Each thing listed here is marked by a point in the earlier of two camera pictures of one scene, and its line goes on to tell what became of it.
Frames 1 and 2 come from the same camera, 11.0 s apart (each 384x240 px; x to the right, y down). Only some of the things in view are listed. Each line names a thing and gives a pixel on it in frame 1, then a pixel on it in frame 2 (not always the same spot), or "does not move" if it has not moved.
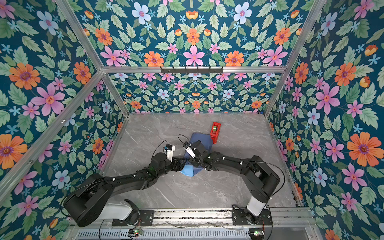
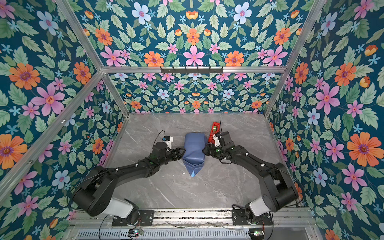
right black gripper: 193,161 -> 210,148
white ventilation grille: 164,234 does not move
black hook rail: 192,70 does not move
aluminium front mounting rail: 241,218 does not move
